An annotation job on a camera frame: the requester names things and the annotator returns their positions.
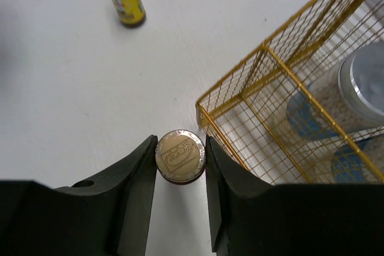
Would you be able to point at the yellow wire basket rack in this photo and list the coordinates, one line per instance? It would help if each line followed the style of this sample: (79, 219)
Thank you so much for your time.
(245, 111)

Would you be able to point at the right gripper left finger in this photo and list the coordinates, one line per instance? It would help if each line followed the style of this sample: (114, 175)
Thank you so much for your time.
(105, 214)

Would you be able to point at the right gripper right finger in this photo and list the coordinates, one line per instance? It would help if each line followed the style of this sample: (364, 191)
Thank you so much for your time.
(248, 216)

